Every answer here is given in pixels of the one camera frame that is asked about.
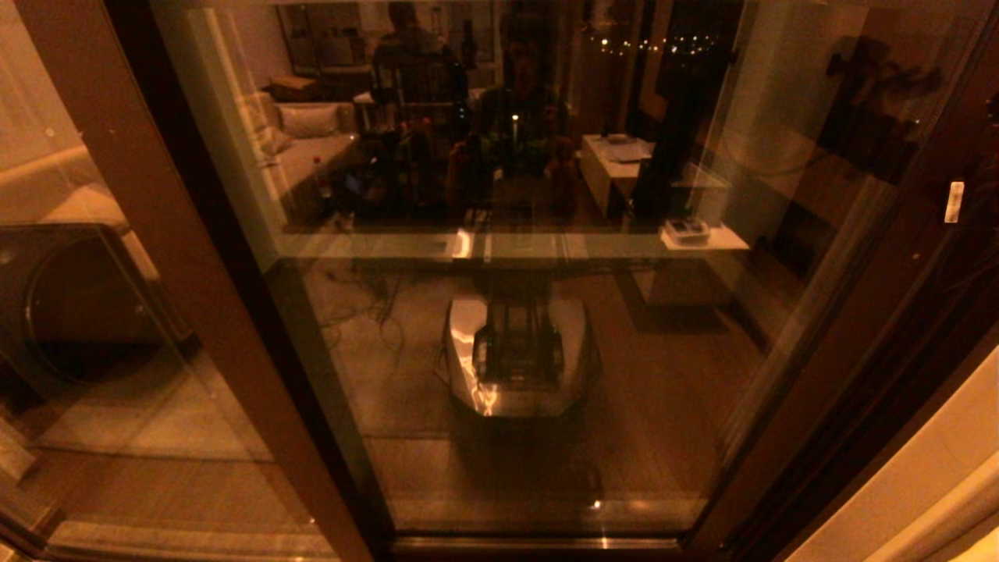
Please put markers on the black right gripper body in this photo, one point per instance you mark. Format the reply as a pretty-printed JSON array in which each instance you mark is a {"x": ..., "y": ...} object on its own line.
[{"x": 972, "y": 207}]

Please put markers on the brown framed sliding glass door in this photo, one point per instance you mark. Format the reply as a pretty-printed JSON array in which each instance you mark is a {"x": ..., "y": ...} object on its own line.
[{"x": 780, "y": 312}]

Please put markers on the dark front-load washing machine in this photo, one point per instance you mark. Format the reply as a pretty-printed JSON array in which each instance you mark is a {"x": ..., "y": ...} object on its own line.
[{"x": 78, "y": 312}]

